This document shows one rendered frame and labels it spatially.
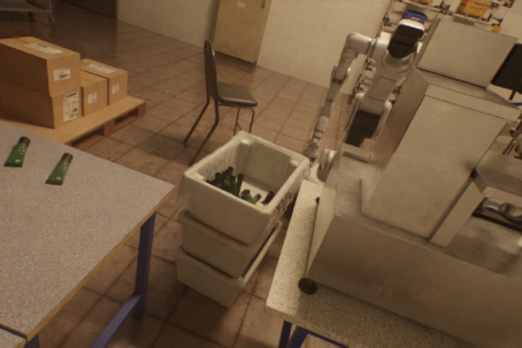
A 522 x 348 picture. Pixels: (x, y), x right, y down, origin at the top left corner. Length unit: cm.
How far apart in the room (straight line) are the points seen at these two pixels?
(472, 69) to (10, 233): 120
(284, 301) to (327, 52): 581
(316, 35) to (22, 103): 484
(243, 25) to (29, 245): 567
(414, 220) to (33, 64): 250
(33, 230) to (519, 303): 121
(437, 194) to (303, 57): 581
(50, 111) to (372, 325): 247
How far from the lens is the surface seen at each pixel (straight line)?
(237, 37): 639
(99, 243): 102
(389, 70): 195
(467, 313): 104
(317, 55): 652
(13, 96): 300
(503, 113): 82
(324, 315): 98
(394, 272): 94
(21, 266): 99
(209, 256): 166
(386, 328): 105
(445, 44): 94
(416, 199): 87
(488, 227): 115
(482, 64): 97
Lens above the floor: 146
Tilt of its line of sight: 31 degrees down
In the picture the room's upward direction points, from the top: 16 degrees clockwise
